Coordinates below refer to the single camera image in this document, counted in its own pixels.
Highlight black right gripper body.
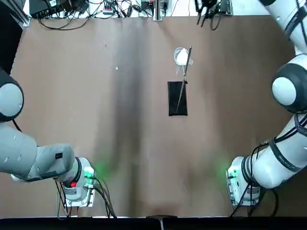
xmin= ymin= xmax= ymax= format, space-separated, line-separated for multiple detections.
xmin=194 ymin=0 xmax=221 ymax=12

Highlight black flat case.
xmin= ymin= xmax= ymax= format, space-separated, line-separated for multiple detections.
xmin=219 ymin=0 xmax=234 ymax=14

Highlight black computer box red logo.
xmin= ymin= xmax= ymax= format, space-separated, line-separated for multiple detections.
xmin=29 ymin=0 xmax=66 ymax=18

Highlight aluminium frame post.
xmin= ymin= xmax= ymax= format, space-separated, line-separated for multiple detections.
xmin=153 ymin=0 xmax=166 ymax=22

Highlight metal ring stand black base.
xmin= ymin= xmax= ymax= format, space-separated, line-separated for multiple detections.
xmin=167 ymin=46 xmax=192 ymax=117

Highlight long black looped cable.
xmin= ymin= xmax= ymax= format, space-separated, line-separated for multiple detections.
xmin=37 ymin=16 xmax=90 ymax=31

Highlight aluminium frame profile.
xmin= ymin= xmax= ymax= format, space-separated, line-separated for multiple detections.
xmin=9 ymin=4 xmax=31 ymax=27

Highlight black right arm base cables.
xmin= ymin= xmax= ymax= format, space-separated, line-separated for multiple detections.
xmin=227 ymin=141 xmax=280 ymax=218

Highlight black arm base cables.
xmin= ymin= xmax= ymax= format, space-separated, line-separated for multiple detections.
xmin=227 ymin=141 xmax=280 ymax=218
xmin=54 ymin=176 xmax=118 ymax=220

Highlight black left arm base cables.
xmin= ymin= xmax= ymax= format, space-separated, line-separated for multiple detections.
xmin=54 ymin=176 xmax=118 ymax=220

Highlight grey bracket pole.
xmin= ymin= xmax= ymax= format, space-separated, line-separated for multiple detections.
xmin=146 ymin=215 xmax=178 ymax=230

